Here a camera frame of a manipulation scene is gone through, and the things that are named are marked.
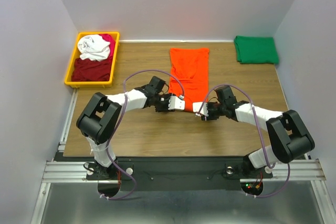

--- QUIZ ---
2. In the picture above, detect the aluminium frame rail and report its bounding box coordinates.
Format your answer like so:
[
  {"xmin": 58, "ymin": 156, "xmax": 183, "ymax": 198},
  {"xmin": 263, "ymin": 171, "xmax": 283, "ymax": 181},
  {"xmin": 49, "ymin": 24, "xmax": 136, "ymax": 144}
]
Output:
[{"xmin": 31, "ymin": 88, "xmax": 334, "ymax": 223}]

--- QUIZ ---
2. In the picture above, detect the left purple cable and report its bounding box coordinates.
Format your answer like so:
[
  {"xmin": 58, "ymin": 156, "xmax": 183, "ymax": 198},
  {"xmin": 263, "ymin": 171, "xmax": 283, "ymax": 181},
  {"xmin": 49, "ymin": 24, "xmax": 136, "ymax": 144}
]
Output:
[{"xmin": 98, "ymin": 69, "xmax": 186, "ymax": 200}]

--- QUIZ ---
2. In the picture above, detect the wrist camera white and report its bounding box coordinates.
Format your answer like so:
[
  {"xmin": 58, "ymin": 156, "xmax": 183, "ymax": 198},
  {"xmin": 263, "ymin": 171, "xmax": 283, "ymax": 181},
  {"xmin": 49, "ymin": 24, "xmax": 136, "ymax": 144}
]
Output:
[
  {"xmin": 168, "ymin": 95, "xmax": 185, "ymax": 111},
  {"xmin": 192, "ymin": 102, "xmax": 208, "ymax": 116}
]

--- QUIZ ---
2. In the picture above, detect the yellow plastic bin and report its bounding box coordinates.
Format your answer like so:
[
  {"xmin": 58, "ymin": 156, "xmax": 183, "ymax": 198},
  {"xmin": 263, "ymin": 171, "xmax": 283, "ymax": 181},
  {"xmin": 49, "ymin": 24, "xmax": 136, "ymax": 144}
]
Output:
[{"xmin": 64, "ymin": 31, "xmax": 120, "ymax": 88}]

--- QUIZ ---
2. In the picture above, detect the orange t shirt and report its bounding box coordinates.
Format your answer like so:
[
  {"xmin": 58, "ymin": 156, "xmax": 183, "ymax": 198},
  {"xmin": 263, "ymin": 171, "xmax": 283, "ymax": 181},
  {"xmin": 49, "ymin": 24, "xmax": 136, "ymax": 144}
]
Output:
[{"xmin": 169, "ymin": 48, "xmax": 209, "ymax": 112}]

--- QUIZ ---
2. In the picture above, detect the white t shirt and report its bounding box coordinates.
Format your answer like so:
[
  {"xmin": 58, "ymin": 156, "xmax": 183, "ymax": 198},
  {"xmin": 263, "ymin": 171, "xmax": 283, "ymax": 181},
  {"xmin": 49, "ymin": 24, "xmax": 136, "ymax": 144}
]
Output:
[{"xmin": 77, "ymin": 34, "xmax": 110, "ymax": 62}]

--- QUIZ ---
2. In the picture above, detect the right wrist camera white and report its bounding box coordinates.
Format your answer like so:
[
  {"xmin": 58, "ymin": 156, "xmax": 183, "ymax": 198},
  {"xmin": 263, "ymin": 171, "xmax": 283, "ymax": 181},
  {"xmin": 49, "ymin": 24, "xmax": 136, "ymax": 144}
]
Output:
[{"xmin": 192, "ymin": 102, "xmax": 208, "ymax": 116}]

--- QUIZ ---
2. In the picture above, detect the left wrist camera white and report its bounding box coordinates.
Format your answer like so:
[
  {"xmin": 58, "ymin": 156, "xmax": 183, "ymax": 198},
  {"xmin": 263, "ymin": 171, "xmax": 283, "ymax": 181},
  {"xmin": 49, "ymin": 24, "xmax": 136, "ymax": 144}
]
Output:
[{"xmin": 168, "ymin": 95, "xmax": 185, "ymax": 111}]

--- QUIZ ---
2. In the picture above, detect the pink t shirt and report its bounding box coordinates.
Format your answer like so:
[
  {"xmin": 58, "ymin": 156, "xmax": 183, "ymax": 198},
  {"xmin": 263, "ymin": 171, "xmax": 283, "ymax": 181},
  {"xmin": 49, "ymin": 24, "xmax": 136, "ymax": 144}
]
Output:
[{"xmin": 100, "ymin": 34, "xmax": 116, "ymax": 60}]

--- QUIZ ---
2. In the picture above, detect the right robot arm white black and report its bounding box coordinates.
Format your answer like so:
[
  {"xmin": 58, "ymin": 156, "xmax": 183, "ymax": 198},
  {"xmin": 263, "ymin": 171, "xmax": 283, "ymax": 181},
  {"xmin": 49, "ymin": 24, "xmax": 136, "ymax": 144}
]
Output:
[{"xmin": 192, "ymin": 85, "xmax": 315, "ymax": 177}]

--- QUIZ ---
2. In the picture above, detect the green folded t shirt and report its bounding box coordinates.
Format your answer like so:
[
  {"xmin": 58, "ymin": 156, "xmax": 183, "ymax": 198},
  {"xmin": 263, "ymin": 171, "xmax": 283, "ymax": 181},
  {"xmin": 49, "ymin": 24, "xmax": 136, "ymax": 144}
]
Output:
[{"xmin": 234, "ymin": 36, "xmax": 279, "ymax": 64}]

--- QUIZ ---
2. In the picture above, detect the dark red t shirt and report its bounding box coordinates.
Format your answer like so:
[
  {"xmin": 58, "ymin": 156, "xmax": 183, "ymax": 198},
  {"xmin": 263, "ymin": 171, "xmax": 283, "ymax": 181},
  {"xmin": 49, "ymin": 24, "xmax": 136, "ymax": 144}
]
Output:
[{"xmin": 71, "ymin": 58, "xmax": 112, "ymax": 82}]

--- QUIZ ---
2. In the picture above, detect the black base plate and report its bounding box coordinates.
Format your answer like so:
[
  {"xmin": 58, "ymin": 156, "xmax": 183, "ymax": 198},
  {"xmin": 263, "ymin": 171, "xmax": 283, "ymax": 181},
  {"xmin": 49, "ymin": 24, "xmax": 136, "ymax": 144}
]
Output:
[{"xmin": 86, "ymin": 156, "xmax": 272, "ymax": 191}]

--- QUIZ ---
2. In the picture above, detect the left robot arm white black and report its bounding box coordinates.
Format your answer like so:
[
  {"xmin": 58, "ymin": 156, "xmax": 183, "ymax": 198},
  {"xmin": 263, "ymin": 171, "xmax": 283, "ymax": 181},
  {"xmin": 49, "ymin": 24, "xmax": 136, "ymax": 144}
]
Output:
[{"xmin": 76, "ymin": 76, "xmax": 171, "ymax": 179}]

